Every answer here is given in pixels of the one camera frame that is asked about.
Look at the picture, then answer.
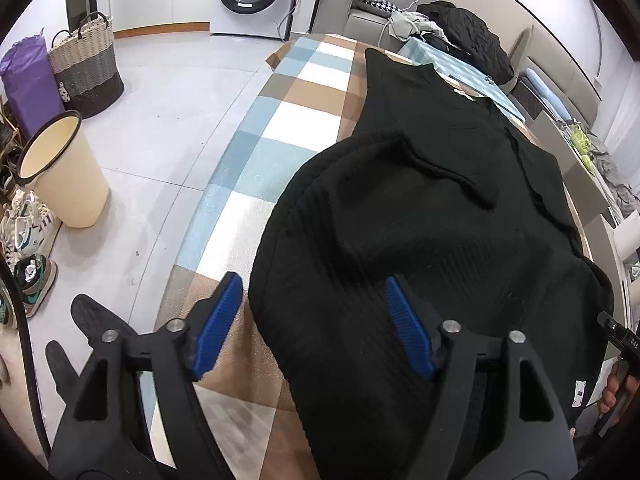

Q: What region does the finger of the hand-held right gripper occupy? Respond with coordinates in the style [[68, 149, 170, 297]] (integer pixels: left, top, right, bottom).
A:
[[597, 311, 626, 342]]

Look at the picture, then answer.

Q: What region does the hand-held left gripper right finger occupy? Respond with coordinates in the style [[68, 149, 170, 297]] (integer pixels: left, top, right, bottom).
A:
[[384, 276, 580, 480]]

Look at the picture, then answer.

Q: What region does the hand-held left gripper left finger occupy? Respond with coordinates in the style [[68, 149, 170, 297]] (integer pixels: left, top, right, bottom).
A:
[[49, 271, 246, 480]]

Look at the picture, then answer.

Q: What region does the black knit sweater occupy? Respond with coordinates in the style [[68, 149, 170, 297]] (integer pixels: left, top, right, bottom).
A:
[[248, 47, 615, 480]]

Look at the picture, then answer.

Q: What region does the person's right hand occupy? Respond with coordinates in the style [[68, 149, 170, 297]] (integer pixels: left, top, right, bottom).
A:
[[599, 360, 640, 413]]

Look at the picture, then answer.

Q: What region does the grey side table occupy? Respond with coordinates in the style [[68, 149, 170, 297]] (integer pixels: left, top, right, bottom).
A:
[[520, 105, 608, 181], [562, 160, 631, 271]]

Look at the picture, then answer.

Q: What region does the grey crumpled cloth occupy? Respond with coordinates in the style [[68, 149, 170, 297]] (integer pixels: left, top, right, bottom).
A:
[[592, 150, 640, 221]]

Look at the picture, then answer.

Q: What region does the green toy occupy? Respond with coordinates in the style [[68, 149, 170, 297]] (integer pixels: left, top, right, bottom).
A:
[[570, 122, 596, 171]]

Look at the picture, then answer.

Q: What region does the green black sneaker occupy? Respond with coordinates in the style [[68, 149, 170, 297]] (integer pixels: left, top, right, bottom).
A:
[[0, 285, 20, 331], [12, 254, 58, 318]]

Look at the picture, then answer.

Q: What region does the cream waste bin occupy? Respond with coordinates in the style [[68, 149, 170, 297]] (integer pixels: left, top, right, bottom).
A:
[[17, 110, 111, 229]]

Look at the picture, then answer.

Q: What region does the checked blanket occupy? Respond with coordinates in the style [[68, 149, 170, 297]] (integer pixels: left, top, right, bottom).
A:
[[142, 32, 596, 480]]

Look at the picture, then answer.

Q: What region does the white sneaker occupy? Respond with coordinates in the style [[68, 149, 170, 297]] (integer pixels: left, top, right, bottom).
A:
[[0, 210, 48, 262], [9, 189, 57, 241]]

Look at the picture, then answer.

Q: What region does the beige upholstered sofa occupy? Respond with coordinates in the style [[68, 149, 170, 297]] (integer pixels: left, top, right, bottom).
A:
[[507, 25, 601, 126]]

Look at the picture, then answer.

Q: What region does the light blue checked cloth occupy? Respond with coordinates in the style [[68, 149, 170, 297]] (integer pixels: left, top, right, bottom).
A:
[[400, 37, 526, 121]]

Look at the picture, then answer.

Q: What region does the woven laundry basket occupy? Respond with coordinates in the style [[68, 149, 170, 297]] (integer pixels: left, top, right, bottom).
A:
[[47, 11, 125, 119]]

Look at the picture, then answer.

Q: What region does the black quilted jacket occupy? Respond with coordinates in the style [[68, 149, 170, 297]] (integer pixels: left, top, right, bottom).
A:
[[416, 1, 515, 95]]

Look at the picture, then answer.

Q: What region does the white grey garment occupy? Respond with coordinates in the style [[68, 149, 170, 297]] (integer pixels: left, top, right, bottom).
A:
[[387, 10, 441, 41]]

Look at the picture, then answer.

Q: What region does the purple bag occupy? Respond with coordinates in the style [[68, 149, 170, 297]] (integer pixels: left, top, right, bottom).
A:
[[0, 30, 66, 126]]

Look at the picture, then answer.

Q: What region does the houndstooth cushion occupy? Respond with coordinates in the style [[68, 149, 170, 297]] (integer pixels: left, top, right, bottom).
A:
[[352, 0, 401, 13]]

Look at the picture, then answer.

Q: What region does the grey sofa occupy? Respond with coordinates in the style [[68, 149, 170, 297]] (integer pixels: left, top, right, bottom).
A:
[[310, 0, 416, 53]]

